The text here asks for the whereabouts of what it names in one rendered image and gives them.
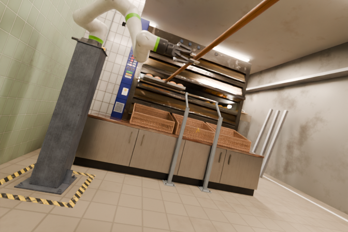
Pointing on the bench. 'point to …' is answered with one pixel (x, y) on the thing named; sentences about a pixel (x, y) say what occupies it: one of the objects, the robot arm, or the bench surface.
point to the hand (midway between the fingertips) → (194, 58)
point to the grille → (118, 107)
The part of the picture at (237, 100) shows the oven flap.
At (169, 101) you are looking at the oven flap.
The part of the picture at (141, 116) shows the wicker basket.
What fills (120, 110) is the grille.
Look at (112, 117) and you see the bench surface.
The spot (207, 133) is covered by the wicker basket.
